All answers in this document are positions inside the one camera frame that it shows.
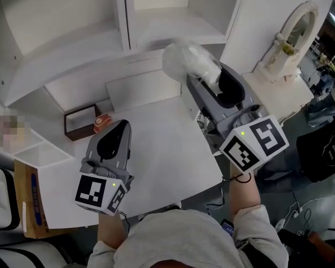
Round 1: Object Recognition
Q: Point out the black phone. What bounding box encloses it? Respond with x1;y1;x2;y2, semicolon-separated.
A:
220;218;236;237

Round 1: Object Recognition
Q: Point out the black wrist band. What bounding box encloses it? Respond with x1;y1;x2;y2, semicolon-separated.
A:
222;173;252;184

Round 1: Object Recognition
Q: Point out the person's left forearm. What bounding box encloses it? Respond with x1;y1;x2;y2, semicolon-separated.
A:
97;212;128;248

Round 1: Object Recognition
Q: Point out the person's right forearm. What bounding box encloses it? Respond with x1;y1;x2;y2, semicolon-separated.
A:
228;169;262;226

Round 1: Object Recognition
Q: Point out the cardboard box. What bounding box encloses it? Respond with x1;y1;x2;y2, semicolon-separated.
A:
13;159;65;240

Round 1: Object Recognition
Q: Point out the white plastic bag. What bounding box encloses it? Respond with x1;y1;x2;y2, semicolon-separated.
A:
161;42;223;90

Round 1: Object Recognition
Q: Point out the pink water bottle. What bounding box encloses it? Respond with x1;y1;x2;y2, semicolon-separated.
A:
93;114;113;133

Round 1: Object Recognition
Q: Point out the white desk with drawers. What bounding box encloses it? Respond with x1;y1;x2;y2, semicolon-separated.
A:
0;0;335;231

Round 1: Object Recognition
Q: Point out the person's grey sweatshirt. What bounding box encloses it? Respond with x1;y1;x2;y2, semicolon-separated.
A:
85;207;290;268

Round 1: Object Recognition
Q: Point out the white and black appliance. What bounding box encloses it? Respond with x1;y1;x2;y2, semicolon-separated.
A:
0;241;71;268
0;165;22;231

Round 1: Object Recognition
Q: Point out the white pot with pink flowers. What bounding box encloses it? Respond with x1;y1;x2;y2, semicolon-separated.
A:
0;109;32;154

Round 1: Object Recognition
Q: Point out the white power strip cable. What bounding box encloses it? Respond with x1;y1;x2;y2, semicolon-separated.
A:
273;199;312;229

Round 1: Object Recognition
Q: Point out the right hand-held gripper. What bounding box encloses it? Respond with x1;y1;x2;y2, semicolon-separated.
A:
186;64;290;175

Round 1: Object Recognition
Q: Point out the brown wooden box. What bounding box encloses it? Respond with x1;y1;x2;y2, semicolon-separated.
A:
63;103;101;142

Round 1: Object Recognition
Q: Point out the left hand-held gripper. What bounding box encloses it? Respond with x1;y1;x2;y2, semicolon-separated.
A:
74;119;135;216

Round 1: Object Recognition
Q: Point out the black bag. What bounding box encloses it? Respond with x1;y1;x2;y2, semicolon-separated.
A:
276;229;335;268

